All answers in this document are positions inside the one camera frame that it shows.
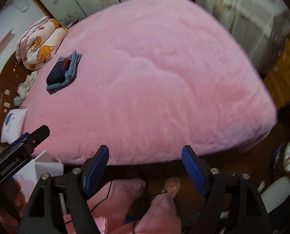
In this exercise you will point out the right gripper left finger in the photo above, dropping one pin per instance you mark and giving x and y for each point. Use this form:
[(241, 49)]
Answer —
[(92, 170)]

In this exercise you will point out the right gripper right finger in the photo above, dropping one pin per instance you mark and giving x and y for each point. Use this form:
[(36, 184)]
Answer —
[(197, 169)]

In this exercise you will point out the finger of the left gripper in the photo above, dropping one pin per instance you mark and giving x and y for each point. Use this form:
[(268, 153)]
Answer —
[(36, 138), (20, 139)]

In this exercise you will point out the navy red varsity jacket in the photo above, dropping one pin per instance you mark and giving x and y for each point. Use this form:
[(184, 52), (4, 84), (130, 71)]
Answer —
[(57, 74)]

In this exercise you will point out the person left hand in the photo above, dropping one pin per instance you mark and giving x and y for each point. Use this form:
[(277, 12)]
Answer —
[(12, 204)]

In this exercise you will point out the small white pillow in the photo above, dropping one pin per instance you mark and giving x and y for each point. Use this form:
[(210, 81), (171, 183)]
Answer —
[(13, 125)]

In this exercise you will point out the white box beside bed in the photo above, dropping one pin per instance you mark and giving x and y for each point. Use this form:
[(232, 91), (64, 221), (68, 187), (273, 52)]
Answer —
[(29, 175)]

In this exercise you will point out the patterned slipper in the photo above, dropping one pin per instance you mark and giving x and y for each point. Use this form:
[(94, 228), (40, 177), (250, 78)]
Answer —
[(172, 186)]

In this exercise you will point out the crumpled grey white cloth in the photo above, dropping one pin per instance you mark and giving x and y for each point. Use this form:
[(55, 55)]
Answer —
[(24, 88)]

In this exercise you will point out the pink pajama right leg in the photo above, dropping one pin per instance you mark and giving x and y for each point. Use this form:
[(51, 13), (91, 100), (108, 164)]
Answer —
[(161, 217)]

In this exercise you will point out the brown wooden headboard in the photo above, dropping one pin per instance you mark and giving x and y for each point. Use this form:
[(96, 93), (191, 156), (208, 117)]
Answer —
[(12, 75)]

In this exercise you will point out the folded blue jeans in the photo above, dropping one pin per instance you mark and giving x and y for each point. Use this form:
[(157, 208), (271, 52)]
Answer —
[(70, 74)]

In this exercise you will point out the bear print folded quilt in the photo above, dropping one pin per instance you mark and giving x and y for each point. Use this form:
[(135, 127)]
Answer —
[(40, 43)]

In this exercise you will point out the pink plush bed blanket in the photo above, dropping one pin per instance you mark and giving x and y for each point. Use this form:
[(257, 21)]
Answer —
[(155, 75)]

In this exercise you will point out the wooden drawer cabinet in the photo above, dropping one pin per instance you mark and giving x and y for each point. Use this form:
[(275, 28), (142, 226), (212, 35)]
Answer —
[(277, 80)]

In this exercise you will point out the beige lace covered furniture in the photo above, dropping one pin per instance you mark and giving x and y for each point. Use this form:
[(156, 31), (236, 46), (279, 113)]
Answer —
[(261, 27)]

